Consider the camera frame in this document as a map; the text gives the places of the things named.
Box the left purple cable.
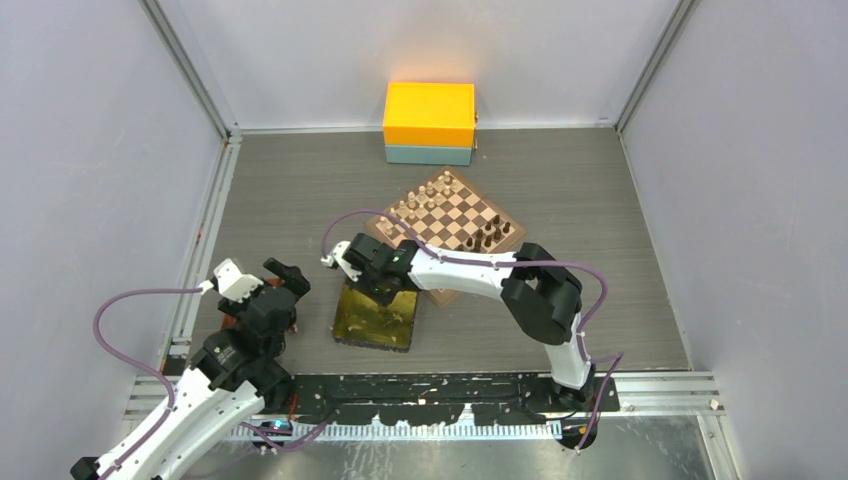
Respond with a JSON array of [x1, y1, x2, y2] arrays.
[[91, 284, 333, 480]]

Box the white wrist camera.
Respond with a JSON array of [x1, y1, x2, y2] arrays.
[[210, 258, 263, 303], [326, 241, 351, 271]]

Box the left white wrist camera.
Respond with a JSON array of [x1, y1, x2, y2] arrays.
[[210, 258, 263, 303]]

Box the brown cloth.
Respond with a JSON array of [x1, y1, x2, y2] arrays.
[[221, 315, 238, 330]]

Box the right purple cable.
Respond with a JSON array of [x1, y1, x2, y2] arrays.
[[320, 209, 624, 455]]

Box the purple cable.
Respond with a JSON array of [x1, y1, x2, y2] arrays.
[[91, 284, 333, 480], [320, 209, 624, 455]]

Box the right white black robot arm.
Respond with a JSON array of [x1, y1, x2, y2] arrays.
[[322, 233, 595, 411]]

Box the grey-blue box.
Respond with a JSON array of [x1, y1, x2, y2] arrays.
[[385, 145, 474, 166]]

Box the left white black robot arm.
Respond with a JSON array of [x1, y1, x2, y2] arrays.
[[70, 257, 311, 479]]

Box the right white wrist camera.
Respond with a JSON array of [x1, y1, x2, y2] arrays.
[[326, 241, 351, 271]]

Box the yellow transparent tray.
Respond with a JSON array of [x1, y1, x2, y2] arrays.
[[331, 282, 419, 353]]

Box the wooden chessboard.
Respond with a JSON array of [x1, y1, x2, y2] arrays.
[[366, 165, 528, 308]]

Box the yellow box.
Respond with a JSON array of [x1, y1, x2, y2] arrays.
[[382, 82, 477, 148]]

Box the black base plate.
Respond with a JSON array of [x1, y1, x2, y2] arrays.
[[258, 373, 620, 427]]

